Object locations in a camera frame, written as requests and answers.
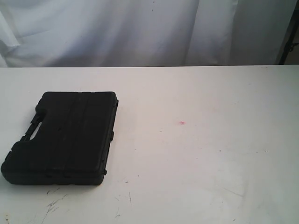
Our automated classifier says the white backdrop cloth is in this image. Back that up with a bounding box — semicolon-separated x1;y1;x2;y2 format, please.
0;0;296;67

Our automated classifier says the black stand pole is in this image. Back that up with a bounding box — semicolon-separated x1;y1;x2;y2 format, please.
279;9;299;65

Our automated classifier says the black plastic carrying case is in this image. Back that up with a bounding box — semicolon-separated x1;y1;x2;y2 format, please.
0;91;118;185

